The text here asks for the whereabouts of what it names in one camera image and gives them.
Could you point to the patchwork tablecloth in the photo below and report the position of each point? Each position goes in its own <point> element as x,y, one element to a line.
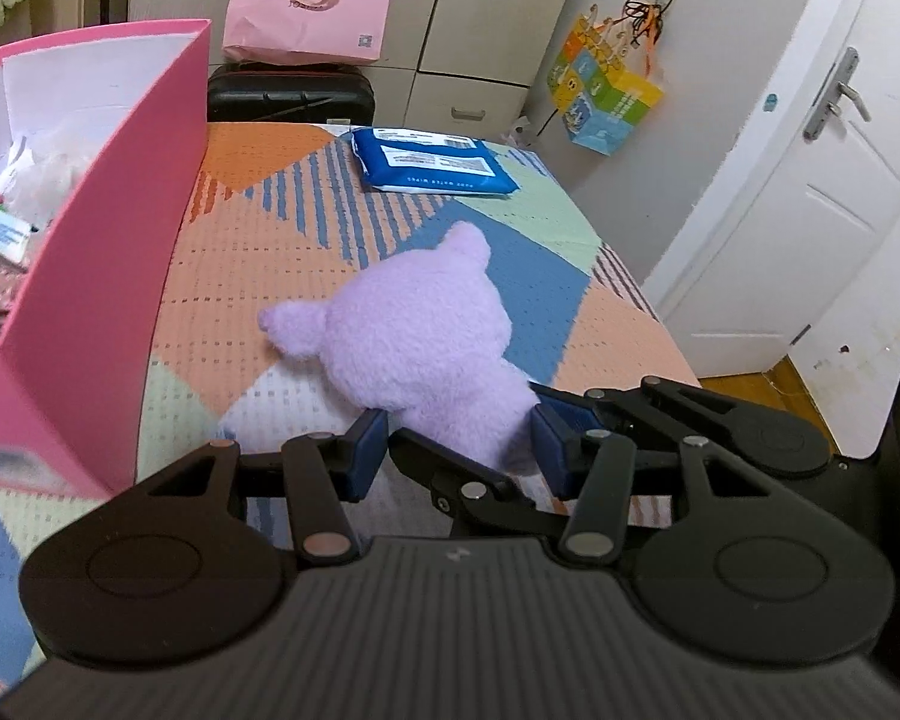
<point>453,555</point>

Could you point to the white tissue pack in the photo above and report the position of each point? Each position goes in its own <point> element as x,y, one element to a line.
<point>15,235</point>

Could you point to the beige wardrobe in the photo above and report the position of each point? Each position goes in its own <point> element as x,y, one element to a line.
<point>453,66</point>

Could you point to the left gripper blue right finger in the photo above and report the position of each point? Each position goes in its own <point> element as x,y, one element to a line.
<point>550,438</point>

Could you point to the purple plush toy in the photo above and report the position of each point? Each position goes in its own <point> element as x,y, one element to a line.
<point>422,336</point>

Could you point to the white door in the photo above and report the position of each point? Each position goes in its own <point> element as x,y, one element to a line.
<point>822,211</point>

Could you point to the blue wet wipes pack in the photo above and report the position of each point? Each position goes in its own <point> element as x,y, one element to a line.
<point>412,161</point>

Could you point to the colourful paper gift bag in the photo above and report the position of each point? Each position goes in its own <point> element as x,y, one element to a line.
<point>605,78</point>

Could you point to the silver door handle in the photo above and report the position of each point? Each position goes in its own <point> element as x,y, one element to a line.
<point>827,103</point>

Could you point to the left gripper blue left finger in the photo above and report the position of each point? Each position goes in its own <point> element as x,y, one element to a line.
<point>366,444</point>

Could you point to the black suitcase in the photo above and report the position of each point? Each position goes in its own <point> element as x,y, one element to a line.
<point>309,94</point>

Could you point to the pink cardboard box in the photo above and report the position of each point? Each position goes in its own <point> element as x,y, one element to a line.
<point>74,350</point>

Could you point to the pink tote bag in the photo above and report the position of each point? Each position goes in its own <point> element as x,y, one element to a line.
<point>305,32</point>

